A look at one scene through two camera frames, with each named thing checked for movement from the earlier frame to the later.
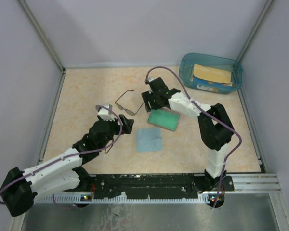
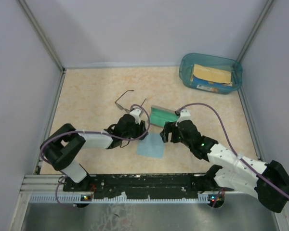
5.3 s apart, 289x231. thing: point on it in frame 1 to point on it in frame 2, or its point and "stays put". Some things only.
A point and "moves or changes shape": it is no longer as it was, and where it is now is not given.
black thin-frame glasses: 129,111 stays put
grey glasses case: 167,119 stays put
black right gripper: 147,97 to 169,127
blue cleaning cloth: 149,139 moves or changes shape
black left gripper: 127,128 to 141,129
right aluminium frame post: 255,31 stays put
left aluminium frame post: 42,33 stays put
